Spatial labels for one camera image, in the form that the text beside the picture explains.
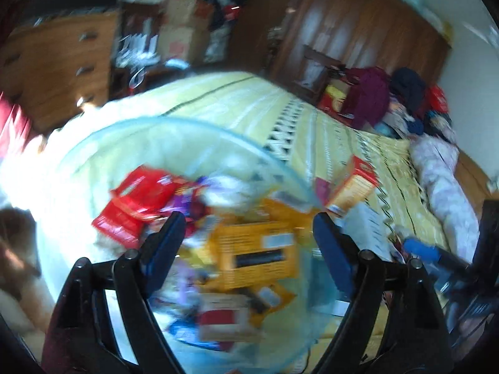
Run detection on large red snack bag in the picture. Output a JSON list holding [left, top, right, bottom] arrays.
[[92, 165, 187, 249]]

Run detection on white printed box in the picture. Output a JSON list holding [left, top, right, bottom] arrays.
[[342, 203, 392, 261]]

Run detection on orange red tea box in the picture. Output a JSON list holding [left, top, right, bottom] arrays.
[[325, 156, 378, 215]]

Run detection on white pink quilt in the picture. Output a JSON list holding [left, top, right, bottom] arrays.
[[409, 135, 480, 262]]

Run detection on yellow patterned bedspread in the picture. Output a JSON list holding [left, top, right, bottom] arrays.
[[50, 70, 449, 359]]

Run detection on orange printed snack bag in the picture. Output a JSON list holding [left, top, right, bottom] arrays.
[[207, 221, 298, 291]]

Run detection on clear plastic basin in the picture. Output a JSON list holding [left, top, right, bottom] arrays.
[[35, 116, 340, 374]]

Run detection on wooden headboard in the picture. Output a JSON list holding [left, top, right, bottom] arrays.
[[454, 150, 498, 219]]

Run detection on person in red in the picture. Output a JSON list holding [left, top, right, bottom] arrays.
[[1, 97, 53, 333]]

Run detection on purple jacket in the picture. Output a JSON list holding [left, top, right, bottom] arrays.
[[341, 67, 390, 129]]

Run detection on wooden chair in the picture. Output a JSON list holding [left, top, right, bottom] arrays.
[[296, 45, 346, 101]]

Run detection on white wifi router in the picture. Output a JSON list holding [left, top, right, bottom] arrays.
[[115, 34, 161, 69]]

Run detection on wooden drawer dresser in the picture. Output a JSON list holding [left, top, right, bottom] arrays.
[[1, 11, 119, 133]]

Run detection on stacked cardboard boxes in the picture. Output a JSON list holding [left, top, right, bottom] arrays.
[[157, 0, 214, 65]]

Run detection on brown wooden wardrobe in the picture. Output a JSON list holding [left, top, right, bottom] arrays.
[[229, 0, 453, 98]]

